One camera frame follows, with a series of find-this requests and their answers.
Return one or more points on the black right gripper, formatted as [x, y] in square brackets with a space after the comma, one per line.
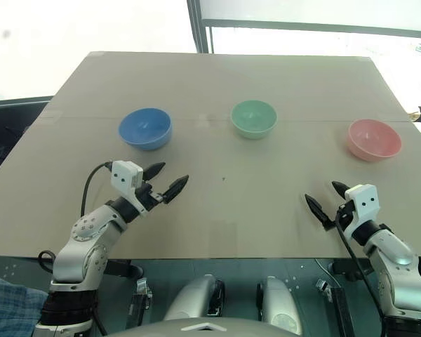
[346, 212]

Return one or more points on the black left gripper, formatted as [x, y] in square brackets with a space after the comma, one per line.
[148, 196]

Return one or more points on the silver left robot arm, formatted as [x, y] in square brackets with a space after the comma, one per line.
[86, 245]

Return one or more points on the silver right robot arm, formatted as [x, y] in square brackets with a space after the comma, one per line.
[394, 267]

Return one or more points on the blue bowl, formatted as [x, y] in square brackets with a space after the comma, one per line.
[145, 127]

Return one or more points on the pink-red bowl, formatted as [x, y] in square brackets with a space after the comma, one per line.
[373, 139]

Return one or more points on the black and silver clamp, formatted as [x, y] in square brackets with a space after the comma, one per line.
[142, 295]
[333, 298]

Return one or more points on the green bowl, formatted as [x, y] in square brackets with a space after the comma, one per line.
[254, 119]

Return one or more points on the silver right robot leg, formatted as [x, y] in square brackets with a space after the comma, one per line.
[277, 302]

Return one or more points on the silver robot leg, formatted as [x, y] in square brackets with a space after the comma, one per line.
[194, 295]
[277, 302]

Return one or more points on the silver left robot leg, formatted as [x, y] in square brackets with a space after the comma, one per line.
[194, 295]

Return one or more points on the grey robot torso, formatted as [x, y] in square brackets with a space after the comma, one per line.
[203, 327]

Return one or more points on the dark furniture beside table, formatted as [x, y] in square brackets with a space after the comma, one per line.
[7, 130]

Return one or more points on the blue plaid cloth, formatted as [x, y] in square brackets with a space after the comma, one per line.
[10, 305]

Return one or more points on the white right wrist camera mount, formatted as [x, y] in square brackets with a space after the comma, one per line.
[363, 201]

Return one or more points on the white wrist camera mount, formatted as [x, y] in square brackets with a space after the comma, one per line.
[363, 201]
[125, 175]

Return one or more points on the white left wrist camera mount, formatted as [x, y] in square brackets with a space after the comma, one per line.
[125, 175]

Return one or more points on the black table bracket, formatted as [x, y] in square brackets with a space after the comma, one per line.
[351, 270]
[123, 268]

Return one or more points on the dark window frame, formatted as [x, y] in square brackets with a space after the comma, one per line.
[205, 24]

